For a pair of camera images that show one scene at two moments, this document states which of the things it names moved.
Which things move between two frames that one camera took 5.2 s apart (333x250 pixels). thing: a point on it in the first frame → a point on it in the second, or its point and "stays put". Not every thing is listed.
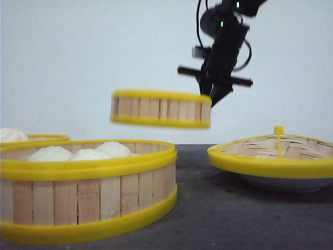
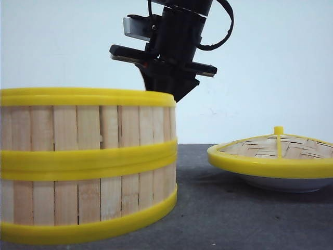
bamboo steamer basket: (161, 109) → (80, 128)
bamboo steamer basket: (56, 196) stays put
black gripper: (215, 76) → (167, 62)
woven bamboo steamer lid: (277, 155) stays put
